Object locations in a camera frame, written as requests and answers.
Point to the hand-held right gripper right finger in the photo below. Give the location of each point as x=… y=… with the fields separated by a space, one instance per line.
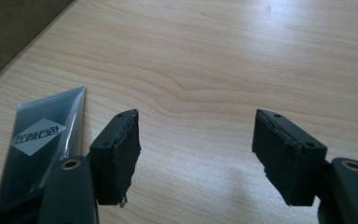
x=287 y=158

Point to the dark plastic packet white label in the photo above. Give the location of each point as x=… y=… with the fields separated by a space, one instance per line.
x=48 y=133

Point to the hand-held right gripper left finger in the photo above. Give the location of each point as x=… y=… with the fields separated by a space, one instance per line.
x=115 y=161

